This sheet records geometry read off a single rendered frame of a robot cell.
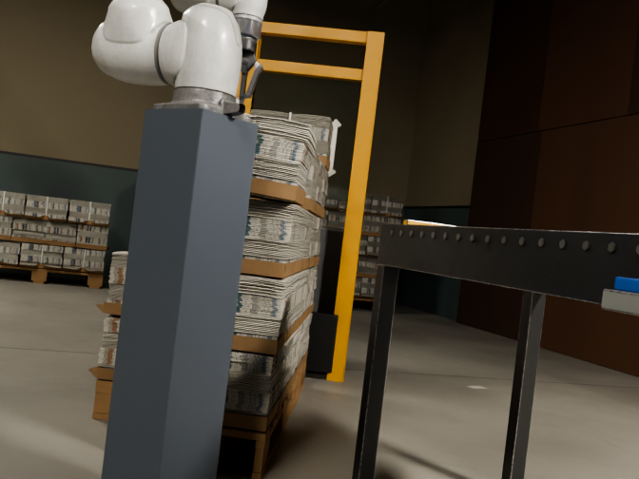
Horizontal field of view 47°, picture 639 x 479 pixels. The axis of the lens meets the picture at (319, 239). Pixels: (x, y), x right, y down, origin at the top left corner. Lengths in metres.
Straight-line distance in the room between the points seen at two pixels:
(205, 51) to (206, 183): 0.32
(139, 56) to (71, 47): 7.48
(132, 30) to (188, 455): 1.04
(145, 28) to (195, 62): 0.17
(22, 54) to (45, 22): 0.46
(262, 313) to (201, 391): 0.44
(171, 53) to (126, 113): 7.42
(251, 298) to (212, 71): 0.72
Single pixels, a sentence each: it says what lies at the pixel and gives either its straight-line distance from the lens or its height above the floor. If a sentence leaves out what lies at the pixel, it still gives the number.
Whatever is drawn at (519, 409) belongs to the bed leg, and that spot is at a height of 0.29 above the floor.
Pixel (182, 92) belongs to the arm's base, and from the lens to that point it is 1.83.
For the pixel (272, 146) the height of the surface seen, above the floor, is 0.98.
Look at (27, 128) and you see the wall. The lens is 9.26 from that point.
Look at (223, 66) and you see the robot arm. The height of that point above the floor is 1.12.
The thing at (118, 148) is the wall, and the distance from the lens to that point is 9.22.
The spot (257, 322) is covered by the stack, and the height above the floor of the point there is 0.46.
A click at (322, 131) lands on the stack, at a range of 3.37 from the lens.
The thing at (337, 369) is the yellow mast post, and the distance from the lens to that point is 3.91.
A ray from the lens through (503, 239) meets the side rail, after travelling 1.55.
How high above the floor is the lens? 0.73
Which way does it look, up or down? level
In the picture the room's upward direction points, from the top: 7 degrees clockwise
